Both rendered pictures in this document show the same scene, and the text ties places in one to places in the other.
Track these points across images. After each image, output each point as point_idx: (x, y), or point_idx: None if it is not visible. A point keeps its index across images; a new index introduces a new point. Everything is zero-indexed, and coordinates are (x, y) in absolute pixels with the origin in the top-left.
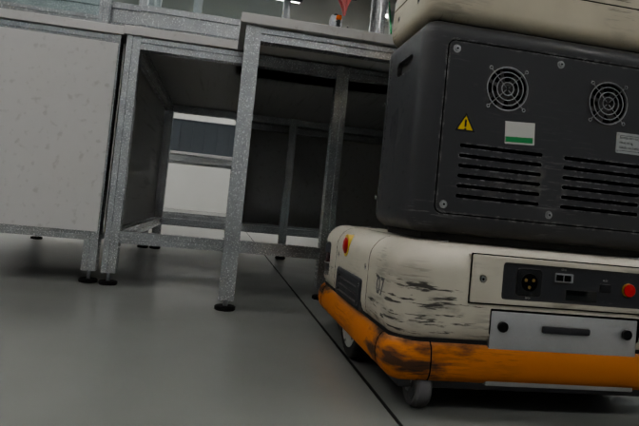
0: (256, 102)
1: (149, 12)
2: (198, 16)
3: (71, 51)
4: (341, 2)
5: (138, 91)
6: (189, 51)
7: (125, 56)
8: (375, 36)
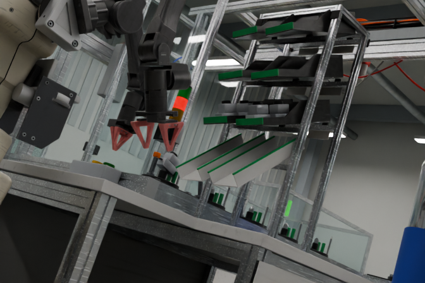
0: (225, 258)
1: (24, 160)
2: (42, 160)
3: None
4: (122, 137)
5: (56, 230)
6: (12, 189)
7: None
8: (5, 163)
